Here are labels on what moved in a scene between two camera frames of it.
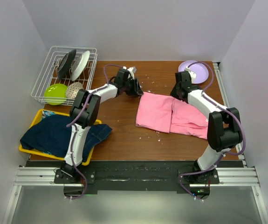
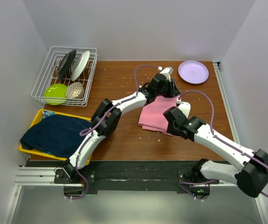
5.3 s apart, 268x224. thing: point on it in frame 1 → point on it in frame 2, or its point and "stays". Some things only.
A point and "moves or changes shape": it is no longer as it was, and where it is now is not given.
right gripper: [173, 93] → [170, 129]
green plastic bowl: [55, 94] stays
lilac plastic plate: [201, 70] stays
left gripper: [136, 89] → [173, 91]
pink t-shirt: [165, 114] moves or changes shape
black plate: [65, 64] stays
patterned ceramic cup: [72, 89] stays
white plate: [79, 65] stays
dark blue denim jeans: [51, 135] stays
